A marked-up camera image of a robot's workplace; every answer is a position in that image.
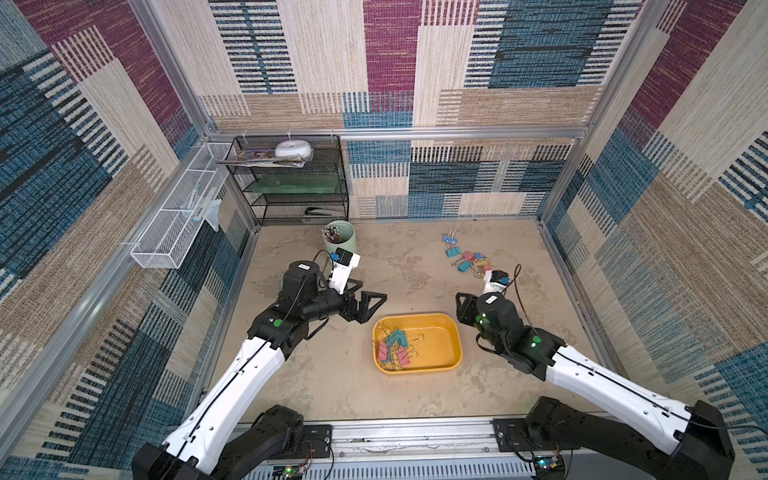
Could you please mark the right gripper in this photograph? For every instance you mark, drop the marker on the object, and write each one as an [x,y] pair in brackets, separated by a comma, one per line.
[465,308]

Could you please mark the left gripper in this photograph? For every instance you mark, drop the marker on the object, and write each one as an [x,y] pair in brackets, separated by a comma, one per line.
[350,314]

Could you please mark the pink binder clip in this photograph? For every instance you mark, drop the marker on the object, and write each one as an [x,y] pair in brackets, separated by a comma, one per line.
[403,359]
[383,353]

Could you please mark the yellow storage tray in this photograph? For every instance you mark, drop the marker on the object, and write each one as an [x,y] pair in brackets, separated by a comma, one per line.
[434,342]

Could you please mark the yellow binder clip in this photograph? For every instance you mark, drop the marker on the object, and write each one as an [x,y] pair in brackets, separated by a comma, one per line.
[393,363]

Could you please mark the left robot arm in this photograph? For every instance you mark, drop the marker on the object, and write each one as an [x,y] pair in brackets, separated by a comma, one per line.
[204,446]

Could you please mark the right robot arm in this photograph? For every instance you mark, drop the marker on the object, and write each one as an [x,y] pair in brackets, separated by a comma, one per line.
[662,437]

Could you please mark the mint green pen cup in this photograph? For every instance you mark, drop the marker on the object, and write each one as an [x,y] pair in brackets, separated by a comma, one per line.
[348,234]

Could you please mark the pens in cup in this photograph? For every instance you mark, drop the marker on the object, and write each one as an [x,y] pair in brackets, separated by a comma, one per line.
[331,234]

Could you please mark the magazines on shelf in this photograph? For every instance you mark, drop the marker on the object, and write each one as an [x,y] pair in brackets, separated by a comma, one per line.
[267,158]

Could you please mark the white round device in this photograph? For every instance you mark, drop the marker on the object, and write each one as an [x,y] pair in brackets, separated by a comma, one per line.
[301,149]

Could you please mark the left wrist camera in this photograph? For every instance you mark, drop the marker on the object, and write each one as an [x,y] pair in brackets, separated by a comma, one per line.
[343,263]

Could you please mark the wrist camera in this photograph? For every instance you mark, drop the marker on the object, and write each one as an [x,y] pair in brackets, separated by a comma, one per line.
[343,263]
[496,281]

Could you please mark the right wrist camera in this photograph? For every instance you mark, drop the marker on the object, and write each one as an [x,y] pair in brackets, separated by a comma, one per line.
[496,281]

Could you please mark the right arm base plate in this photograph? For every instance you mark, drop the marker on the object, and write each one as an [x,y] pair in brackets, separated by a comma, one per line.
[512,434]

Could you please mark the black wire shelf rack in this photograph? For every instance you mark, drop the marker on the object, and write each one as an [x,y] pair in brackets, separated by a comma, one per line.
[316,194]

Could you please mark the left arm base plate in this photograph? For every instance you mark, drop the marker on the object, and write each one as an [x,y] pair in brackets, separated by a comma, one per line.
[314,442]

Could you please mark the white wire wall basket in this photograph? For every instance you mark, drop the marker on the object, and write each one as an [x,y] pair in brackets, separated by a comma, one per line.
[191,203]

